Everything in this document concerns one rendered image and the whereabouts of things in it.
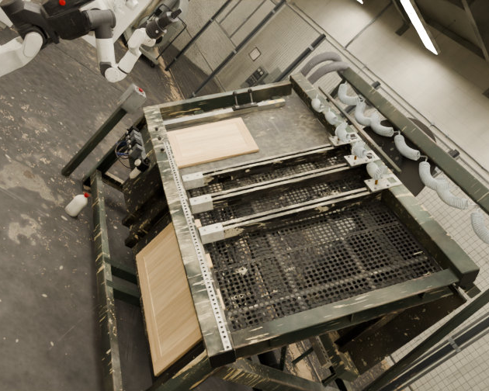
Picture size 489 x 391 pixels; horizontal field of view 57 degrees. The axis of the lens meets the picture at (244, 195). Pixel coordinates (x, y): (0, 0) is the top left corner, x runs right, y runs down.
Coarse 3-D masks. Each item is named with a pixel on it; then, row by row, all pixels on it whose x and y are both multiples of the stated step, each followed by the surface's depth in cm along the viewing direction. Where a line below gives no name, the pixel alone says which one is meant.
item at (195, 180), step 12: (324, 144) 295; (336, 144) 288; (276, 156) 287; (288, 156) 289; (300, 156) 287; (312, 156) 290; (324, 156) 293; (216, 168) 280; (228, 168) 281; (240, 168) 279; (252, 168) 282; (264, 168) 285; (276, 168) 288; (192, 180) 273; (204, 180) 276; (216, 180) 279; (228, 180) 282
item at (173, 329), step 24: (168, 240) 288; (144, 264) 294; (168, 264) 277; (144, 288) 282; (168, 288) 266; (144, 312) 271; (168, 312) 256; (192, 312) 243; (168, 336) 247; (192, 336) 235; (168, 360) 238
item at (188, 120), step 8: (264, 104) 344; (272, 104) 345; (280, 104) 347; (208, 112) 338; (216, 112) 338; (224, 112) 337; (232, 112) 339; (240, 112) 341; (168, 120) 333; (176, 120) 332; (184, 120) 332; (192, 120) 333; (200, 120) 335; (208, 120) 337; (168, 128) 332
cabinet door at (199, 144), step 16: (192, 128) 327; (208, 128) 326; (224, 128) 326; (240, 128) 324; (176, 144) 312; (192, 144) 312; (208, 144) 311; (224, 144) 310; (240, 144) 309; (256, 144) 308; (176, 160) 298; (192, 160) 297; (208, 160) 297
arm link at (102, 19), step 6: (90, 12) 226; (96, 12) 227; (102, 12) 229; (108, 12) 231; (96, 18) 227; (102, 18) 229; (108, 18) 230; (96, 24) 228; (102, 24) 230; (108, 24) 232; (96, 30) 232; (102, 30) 231; (108, 30) 233; (96, 36) 234; (102, 36) 233; (108, 36) 234
